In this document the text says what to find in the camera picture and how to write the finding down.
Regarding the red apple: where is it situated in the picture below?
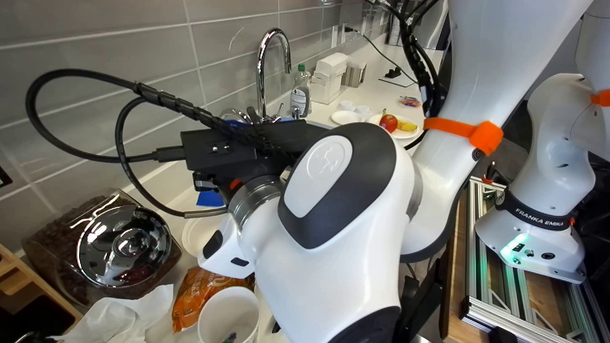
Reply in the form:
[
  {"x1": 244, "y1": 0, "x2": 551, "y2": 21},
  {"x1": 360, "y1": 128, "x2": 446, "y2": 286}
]
[{"x1": 377, "y1": 109, "x2": 400, "y2": 136}]

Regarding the glass pot lid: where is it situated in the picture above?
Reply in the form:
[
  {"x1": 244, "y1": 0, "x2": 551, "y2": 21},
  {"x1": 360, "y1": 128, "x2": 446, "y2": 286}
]
[{"x1": 74, "y1": 204, "x2": 173, "y2": 292}]

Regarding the orange snack packet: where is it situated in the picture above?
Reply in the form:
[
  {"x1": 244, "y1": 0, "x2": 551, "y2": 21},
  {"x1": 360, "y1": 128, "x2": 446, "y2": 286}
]
[{"x1": 170, "y1": 265, "x2": 257, "y2": 336}]

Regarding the tall white cup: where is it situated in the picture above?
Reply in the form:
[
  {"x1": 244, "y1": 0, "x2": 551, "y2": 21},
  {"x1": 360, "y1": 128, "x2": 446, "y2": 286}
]
[{"x1": 196, "y1": 286, "x2": 263, "y2": 343}]

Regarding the clear soap bottle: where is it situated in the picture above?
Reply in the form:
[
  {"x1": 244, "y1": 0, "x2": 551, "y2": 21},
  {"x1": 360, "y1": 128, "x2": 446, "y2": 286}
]
[{"x1": 288, "y1": 63, "x2": 313, "y2": 121}]

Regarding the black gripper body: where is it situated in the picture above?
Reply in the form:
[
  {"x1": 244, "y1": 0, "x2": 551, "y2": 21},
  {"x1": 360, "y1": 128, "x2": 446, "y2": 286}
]
[{"x1": 198, "y1": 162, "x2": 284, "y2": 197}]

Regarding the orange forearm cable strap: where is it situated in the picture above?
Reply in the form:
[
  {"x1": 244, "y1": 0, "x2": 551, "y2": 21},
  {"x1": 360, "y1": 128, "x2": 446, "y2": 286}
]
[{"x1": 423, "y1": 117, "x2": 505, "y2": 159}]

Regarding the white napkin holder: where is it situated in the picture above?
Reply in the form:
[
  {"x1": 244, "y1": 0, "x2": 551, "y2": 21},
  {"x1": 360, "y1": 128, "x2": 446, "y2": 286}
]
[{"x1": 309, "y1": 52, "x2": 353, "y2": 107}]

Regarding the wooden rack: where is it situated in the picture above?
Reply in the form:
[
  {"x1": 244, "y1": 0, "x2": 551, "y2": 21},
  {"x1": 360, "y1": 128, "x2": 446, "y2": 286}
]
[{"x1": 0, "y1": 244, "x2": 84, "y2": 326}]

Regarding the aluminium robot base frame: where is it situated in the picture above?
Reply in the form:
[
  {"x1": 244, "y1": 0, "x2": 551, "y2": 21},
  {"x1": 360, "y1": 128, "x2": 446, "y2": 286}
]
[{"x1": 463, "y1": 174, "x2": 610, "y2": 343}]

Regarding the wooden base board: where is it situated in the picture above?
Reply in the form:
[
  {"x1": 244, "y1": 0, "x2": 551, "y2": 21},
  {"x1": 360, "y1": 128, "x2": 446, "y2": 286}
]
[{"x1": 438, "y1": 254, "x2": 486, "y2": 343}]

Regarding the white plate with fruit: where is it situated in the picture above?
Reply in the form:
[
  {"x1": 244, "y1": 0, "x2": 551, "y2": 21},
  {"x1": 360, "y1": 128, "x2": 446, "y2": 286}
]
[{"x1": 368, "y1": 113, "x2": 423, "y2": 142}]

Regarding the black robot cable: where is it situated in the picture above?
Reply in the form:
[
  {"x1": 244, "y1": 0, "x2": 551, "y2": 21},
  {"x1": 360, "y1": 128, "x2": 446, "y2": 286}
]
[{"x1": 23, "y1": 67, "x2": 273, "y2": 222}]

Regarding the tall chrome faucet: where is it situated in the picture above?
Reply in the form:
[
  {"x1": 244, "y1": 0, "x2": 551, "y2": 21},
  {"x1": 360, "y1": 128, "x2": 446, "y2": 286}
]
[{"x1": 253, "y1": 27, "x2": 294, "y2": 124}]

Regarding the orange shoulder cable strap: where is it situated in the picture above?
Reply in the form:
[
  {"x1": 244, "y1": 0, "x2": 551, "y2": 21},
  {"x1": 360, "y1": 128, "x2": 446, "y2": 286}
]
[{"x1": 589, "y1": 88, "x2": 610, "y2": 109}]

